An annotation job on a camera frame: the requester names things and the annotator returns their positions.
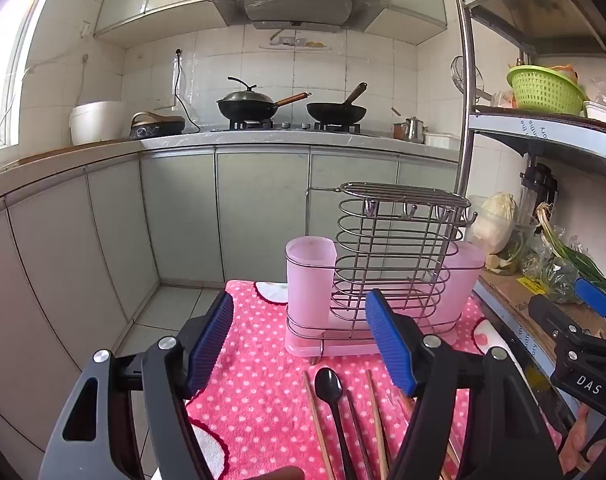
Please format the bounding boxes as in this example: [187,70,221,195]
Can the metal shelf rack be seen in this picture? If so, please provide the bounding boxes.
[450,0,606,441]

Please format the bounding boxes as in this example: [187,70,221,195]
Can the steel range hood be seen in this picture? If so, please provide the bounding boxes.
[205,0,394,33]

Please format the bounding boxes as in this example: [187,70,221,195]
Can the black plastic spoon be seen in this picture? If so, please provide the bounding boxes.
[314,367,359,480]

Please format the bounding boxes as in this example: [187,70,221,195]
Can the black blender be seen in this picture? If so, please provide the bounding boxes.
[520,162,558,226]

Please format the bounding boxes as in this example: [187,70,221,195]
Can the wire skimmer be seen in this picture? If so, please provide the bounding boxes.
[450,55,494,102]

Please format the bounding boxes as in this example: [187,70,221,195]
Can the dark electric baking pan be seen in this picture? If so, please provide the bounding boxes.
[130,112,186,139]

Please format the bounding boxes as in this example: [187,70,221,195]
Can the steel kettle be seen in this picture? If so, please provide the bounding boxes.
[402,116,428,143]

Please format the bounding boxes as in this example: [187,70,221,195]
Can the black open wok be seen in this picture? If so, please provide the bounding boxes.
[306,82,369,126]

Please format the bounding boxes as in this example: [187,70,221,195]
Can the pink drip tray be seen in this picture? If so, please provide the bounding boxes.
[284,320,461,358]

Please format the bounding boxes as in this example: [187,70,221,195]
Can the plastic bag of greens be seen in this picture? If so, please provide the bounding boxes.
[525,235,584,306]

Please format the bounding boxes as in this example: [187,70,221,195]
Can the green onions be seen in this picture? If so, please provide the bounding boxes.
[535,202,606,301]

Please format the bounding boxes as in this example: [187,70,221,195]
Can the napa cabbage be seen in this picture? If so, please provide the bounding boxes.
[470,192,518,256]

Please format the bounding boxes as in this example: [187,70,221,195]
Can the gas stove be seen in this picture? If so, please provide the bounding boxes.
[210,119,374,135]

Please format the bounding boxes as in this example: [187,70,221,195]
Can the white rice cooker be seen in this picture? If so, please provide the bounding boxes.
[69,101,129,147]

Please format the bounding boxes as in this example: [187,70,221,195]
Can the white wall hook rail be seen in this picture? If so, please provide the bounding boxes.
[259,30,332,51]

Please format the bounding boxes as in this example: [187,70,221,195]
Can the pink round utensil cup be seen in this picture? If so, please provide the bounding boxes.
[284,236,337,331]

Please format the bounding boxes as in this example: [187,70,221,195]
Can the small copper pot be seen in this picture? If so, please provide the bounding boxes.
[390,106,409,140]

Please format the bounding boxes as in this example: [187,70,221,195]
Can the grey base cabinets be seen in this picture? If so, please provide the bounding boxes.
[0,146,461,461]

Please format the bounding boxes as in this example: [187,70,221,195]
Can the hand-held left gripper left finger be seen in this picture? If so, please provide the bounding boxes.
[42,290,234,480]

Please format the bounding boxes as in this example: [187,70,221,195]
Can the grey wall cabinets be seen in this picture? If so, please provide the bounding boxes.
[94,0,449,51]

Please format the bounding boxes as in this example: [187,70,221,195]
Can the kitchen window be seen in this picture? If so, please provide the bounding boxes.
[0,0,59,156]

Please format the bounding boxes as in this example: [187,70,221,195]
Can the white rectangular container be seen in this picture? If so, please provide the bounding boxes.
[424,131,458,149]

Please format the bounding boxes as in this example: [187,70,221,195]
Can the dark wooden chopstick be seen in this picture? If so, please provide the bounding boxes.
[345,389,377,480]

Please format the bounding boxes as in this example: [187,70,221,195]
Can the black lidded wok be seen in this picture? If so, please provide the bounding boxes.
[216,77,312,122]

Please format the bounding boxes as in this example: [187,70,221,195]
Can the cardboard box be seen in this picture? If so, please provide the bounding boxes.
[478,265,606,361]

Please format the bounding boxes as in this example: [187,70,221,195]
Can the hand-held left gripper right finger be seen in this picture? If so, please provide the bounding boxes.
[365,288,566,480]

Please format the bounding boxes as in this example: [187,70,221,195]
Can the clear plastic container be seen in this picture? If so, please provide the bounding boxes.
[465,195,540,276]

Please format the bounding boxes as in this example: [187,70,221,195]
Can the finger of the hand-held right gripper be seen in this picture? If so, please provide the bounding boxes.
[527,294,591,348]
[574,276,606,322]

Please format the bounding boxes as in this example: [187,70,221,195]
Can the green plastic basket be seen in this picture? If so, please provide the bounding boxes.
[506,64,588,116]

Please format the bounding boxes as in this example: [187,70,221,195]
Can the black power cable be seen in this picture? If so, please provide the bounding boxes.
[172,49,201,135]

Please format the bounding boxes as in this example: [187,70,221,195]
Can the wire utensil rack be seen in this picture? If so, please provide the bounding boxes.
[285,182,478,363]

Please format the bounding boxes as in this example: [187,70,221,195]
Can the person's right hand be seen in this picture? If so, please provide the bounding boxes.
[558,404,606,476]

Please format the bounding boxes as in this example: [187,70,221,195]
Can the pink wide utensil cup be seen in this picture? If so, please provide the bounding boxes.
[435,241,486,336]

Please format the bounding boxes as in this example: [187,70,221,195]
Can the pink dotted cloth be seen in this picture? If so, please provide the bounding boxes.
[185,279,564,480]

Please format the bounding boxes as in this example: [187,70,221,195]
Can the white plastic tray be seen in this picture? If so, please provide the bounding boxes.
[583,100,606,127]

